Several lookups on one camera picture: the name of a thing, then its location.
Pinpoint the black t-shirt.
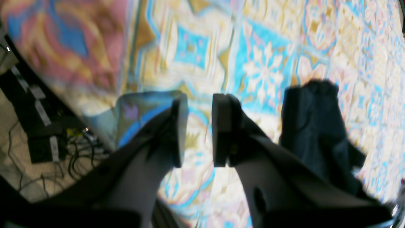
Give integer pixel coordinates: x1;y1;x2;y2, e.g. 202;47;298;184
279;79;369;200

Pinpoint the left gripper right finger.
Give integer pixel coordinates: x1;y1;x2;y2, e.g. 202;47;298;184
212;94;393;228

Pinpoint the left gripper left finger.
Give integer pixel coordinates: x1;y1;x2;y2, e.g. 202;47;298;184
1;94;189;228

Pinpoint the patterned colourful tablecloth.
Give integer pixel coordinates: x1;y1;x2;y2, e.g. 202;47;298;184
1;0;404;228

